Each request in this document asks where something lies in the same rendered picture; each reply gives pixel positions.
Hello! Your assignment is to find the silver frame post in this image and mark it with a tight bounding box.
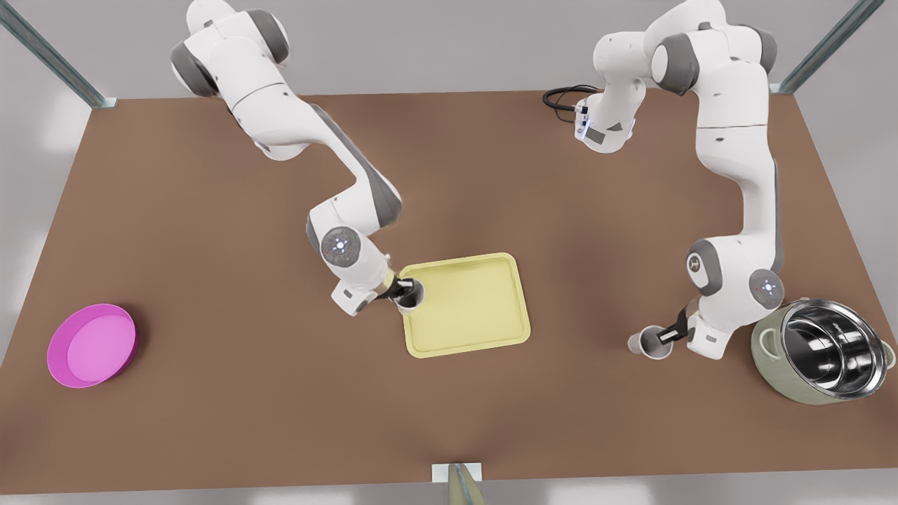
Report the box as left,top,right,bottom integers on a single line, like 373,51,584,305
431,462,486,505
0,0,118,110
769,0,889,96

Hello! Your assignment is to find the black cable loop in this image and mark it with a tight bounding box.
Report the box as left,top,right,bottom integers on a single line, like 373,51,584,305
542,85,601,126

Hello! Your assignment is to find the white IKEA cup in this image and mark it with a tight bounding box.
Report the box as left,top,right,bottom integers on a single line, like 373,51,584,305
627,325,674,361
394,279,426,312

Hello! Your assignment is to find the pale yellow rectangular tray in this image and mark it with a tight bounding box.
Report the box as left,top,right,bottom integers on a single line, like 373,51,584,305
398,252,532,360

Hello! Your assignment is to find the pink round bowl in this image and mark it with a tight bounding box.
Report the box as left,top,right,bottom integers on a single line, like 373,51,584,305
46,303,140,389

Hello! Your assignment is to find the sage green steel pot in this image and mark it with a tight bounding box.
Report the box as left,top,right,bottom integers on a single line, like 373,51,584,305
750,299,898,406

